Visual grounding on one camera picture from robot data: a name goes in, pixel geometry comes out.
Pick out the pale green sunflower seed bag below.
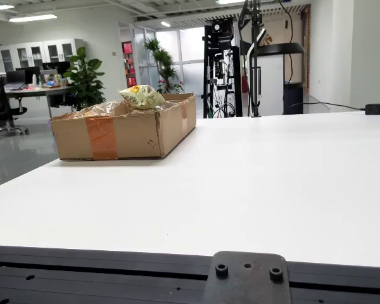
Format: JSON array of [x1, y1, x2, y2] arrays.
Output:
[[117, 84, 166, 110]]

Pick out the black jointed stand arm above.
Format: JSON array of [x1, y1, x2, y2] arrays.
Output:
[[237, 0, 267, 118]]

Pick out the open brown cardboard box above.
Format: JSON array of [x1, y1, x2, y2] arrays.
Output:
[[50, 92, 198, 162]]

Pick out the black equipment rack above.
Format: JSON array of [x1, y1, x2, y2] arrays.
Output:
[[201, 17, 243, 119]]

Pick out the tall slim potted plant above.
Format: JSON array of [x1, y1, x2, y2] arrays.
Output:
[[144, 37, 185, 95]]

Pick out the clear crinkled plastic bag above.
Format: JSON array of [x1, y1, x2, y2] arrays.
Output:
[[77, 99, 184, 117]]

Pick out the white kiosk with black top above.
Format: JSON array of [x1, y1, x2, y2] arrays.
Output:
[[256, 42, 306, 115]]

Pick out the red display shelf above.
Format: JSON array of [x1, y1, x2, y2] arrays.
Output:
[[122, 41, 137, 98]]

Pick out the broad-leaf green potted plant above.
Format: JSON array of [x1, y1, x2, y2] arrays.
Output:
[[62, 46, 106, 111]]

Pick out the dark metal mounting plate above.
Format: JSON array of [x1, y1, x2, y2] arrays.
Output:
[[201, 250, 292, 304]]

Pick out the wide black computer monitor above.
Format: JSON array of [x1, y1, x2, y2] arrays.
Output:
[[42, 61, 71, 77]]

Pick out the grey office desk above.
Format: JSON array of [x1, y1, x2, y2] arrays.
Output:
[[4, 85, 72, 120]]

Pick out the small black computer monitor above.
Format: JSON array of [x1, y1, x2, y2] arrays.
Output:
[[5, 69, 26, 85]]

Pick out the thin black adapter cable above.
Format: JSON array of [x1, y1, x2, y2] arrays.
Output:
[[290, 101, 367, 111]]

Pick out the hanging black cable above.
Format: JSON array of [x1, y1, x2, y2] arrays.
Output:
[[277, 0, 295, 85]]

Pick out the black aluminium frame rail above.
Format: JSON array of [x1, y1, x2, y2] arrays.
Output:
[[0, 244, 380, 304]]

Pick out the white glass-door wall cabinets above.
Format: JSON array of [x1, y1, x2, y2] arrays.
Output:
[[0, 38, 85, 73]]

